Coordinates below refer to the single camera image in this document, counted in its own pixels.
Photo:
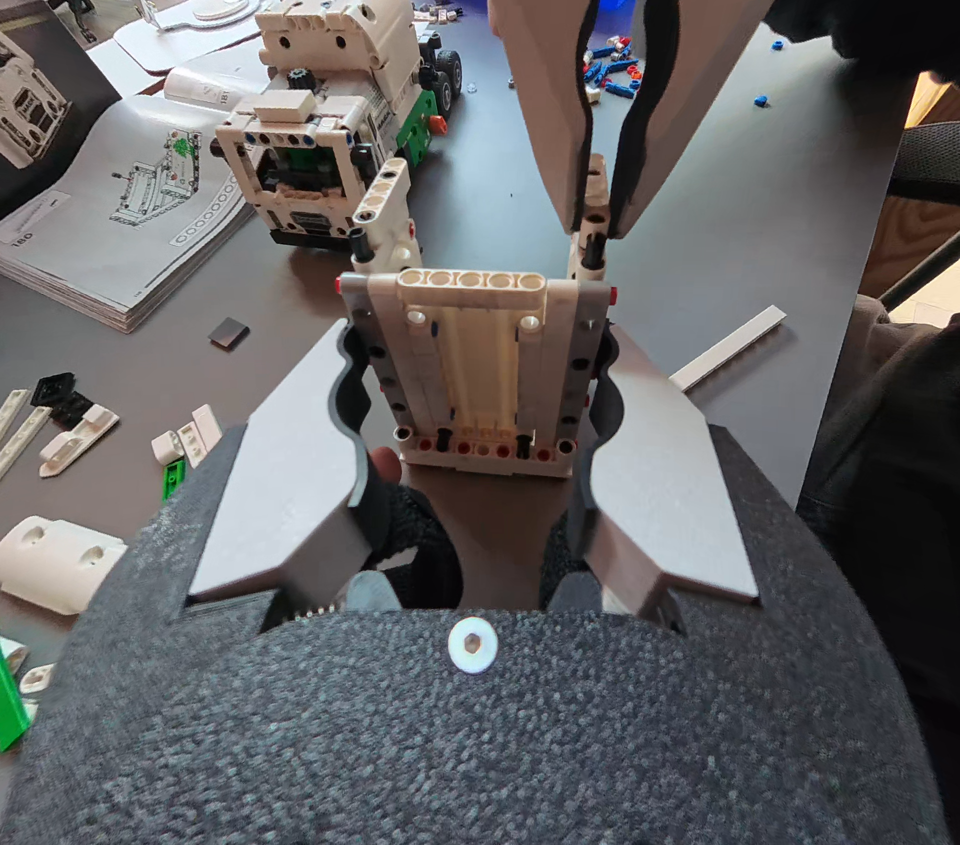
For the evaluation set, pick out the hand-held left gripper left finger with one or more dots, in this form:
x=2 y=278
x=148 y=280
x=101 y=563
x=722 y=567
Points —
x=292 y=485

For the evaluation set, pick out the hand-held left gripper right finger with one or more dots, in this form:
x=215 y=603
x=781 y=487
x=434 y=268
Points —
x=660 y=485

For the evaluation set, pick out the white lego panel assembly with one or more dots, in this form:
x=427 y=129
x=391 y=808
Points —
x=480 y=365

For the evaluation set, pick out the green lego piece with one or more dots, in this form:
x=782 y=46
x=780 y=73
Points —
x=174 y=481

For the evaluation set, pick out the white lego truck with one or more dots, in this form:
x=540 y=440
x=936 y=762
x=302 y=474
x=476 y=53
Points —
x=330 y=35

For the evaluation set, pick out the scatter of white lego pieces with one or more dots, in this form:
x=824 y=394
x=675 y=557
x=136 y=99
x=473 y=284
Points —
x=79 y=444

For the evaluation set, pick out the black lego piece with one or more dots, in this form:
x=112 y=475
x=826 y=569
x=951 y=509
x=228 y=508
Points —
x=52 y=389
x=73 y=410

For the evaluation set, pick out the white curved lego panel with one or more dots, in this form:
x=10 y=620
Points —
x=52 y=560

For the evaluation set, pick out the lego instruction booklet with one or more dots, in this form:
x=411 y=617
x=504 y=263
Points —
x=90 y=245

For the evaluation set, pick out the small white lego piece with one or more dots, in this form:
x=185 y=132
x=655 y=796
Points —
x=13 y=654
x=37 y=678

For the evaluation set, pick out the dark lego set box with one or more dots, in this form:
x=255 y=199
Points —
x=45 y=72

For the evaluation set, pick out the person's left hand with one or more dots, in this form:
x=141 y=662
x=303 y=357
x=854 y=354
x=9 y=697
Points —
x=387 y=465

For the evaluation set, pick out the pile of blue red pins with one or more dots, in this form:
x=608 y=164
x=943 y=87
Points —
x=616 y=86

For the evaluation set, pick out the long flat white strip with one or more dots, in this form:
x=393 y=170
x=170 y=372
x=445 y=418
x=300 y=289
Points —
x=727 y=348

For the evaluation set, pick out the dark grey square tile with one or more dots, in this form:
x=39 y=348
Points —
x=229 y=333

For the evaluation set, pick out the person's black sweatshirt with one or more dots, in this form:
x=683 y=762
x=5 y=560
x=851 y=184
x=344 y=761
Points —
x=892 y=410

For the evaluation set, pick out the green plastic bin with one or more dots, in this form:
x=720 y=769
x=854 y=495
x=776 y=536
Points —
x=11 y=702

